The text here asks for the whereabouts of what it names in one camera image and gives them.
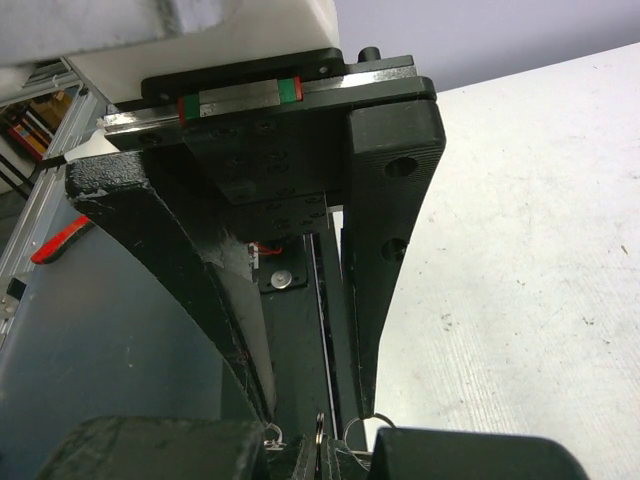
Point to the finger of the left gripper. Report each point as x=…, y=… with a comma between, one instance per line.
x=161, y=207

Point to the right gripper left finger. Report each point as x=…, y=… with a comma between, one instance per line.
x=135, y=447

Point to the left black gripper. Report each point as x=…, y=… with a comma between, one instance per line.
x=275, y=144

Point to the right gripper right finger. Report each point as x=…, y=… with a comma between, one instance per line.
x=402, y=453

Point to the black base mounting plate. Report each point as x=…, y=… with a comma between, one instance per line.
x=299, y=280

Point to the red black utility knife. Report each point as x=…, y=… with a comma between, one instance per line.
x=54, y=248

